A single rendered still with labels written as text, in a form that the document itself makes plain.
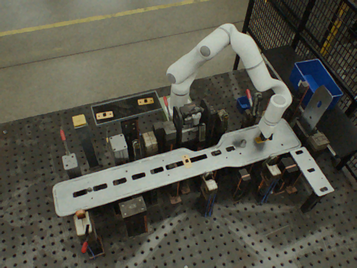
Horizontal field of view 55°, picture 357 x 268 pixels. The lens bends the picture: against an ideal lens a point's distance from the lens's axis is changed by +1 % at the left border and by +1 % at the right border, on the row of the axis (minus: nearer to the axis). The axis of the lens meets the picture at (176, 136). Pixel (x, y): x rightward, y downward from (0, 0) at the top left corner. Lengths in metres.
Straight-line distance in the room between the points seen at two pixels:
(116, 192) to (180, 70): 0.77
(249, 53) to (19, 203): 1.55
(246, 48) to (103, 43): 2.65
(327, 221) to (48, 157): 1.75
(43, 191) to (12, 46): 2.40
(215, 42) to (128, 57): 2.27
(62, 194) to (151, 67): 2.22
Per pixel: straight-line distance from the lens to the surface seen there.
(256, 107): 2.00
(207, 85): 2.63
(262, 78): 1.70
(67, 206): 1.80
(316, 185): 1.96
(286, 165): 1.99
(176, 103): 2.24
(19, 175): 2.33
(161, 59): 3.84
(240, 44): 1.65
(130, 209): 1.71
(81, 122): 1.85
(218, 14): 4.53
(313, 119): 2.04
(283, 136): 2.07
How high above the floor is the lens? 2.60
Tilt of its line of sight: 55 degrees down
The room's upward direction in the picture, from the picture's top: 4 degrees clockwise
